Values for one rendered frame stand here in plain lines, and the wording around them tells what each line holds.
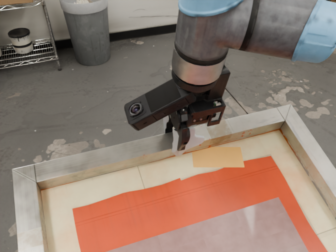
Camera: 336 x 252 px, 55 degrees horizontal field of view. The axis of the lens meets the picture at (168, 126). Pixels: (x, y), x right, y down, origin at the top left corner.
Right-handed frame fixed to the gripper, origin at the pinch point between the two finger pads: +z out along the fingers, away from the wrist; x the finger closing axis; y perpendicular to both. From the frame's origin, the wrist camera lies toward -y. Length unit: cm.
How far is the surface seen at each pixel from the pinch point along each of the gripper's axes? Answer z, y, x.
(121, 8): 168, 54, 277
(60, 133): 165, -33, 125
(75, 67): 191, -10, 222
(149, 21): 186, 86, 272
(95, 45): 168, 14, 224
